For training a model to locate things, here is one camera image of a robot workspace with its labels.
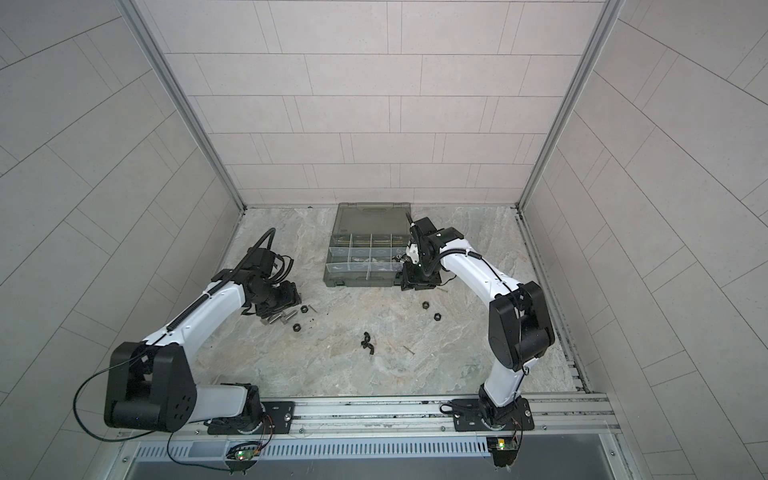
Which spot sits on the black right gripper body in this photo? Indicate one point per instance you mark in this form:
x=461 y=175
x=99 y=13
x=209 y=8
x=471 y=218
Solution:
x=421 y=274

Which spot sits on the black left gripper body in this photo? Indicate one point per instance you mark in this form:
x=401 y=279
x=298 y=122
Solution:
x=277 y=297

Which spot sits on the silver spacer cluster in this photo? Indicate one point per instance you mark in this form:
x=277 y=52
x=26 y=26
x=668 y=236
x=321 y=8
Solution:
x=284 y=317

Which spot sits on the grey compartment organizer box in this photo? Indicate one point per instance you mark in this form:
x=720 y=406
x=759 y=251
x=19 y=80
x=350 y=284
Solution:
x=366 y=245

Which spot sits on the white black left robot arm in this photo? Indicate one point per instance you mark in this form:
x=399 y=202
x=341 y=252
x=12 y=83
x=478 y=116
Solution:
x=150 y=383

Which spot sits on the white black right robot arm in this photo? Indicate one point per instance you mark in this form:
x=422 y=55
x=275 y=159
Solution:
x=519 y=331

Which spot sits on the black wing nut pair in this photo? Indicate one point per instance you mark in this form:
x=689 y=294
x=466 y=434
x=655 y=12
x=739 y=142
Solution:
x=366 y=343

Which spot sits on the left green circuit board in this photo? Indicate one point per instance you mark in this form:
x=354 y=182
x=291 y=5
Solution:
x=244 y=452

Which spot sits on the white vent grille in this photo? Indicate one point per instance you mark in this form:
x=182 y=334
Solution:
x=316 y=449

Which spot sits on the right circuit board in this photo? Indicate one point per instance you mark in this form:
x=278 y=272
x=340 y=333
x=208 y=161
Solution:
x=503 y=450

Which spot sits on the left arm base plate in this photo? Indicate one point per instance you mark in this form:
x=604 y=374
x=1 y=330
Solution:
x=274 y=417

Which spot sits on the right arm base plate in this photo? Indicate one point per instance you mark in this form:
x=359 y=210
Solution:
x=479 y=415

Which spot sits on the aluminium front rail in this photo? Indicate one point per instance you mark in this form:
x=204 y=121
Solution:
x=431 y=416

